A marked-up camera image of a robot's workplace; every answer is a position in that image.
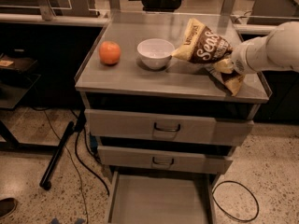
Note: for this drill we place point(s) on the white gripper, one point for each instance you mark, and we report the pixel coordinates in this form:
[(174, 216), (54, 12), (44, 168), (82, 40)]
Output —
[(240, 60)]

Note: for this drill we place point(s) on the brown chip bag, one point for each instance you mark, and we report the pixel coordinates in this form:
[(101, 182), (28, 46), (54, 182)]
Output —
[(201, 44)]

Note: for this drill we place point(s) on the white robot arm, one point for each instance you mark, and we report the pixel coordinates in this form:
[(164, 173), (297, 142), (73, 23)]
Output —
[(278, 51)]

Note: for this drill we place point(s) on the grey drawer cabinet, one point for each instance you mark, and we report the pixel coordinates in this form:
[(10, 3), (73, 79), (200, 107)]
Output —
[(180, 88)]

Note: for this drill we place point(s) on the top grey drawer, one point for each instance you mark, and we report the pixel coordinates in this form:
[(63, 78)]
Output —
[(172, 128)]

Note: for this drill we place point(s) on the grey drawer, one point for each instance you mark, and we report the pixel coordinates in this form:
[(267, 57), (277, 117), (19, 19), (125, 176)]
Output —
[(158, 197), (172, 128), (164, 160)]

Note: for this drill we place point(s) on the middle grey drawer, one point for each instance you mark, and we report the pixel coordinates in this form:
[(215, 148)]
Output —
[(164, 160)]

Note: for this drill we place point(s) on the bottom grey drawer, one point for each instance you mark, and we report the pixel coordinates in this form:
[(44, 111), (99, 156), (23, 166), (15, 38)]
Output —
[(158, 197)]

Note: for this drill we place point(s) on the white bowl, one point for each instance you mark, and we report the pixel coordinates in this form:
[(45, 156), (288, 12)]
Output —
[(155, 53)]

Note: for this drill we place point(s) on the orange fruit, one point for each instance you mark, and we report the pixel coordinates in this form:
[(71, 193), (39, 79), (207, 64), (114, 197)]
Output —
[(109, 52)]

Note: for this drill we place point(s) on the black side table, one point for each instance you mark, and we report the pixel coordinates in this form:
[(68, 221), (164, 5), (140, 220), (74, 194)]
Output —
[(17, 77)]

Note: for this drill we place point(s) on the black stand leg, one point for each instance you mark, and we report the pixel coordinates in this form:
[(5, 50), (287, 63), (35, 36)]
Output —
[(45, 180)]

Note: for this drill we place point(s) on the dark shoe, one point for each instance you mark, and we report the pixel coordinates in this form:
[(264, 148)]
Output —
[(7, 206)]

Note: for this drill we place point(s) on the white counter rail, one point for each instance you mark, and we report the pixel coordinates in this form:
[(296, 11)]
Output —
[(57, 20)]

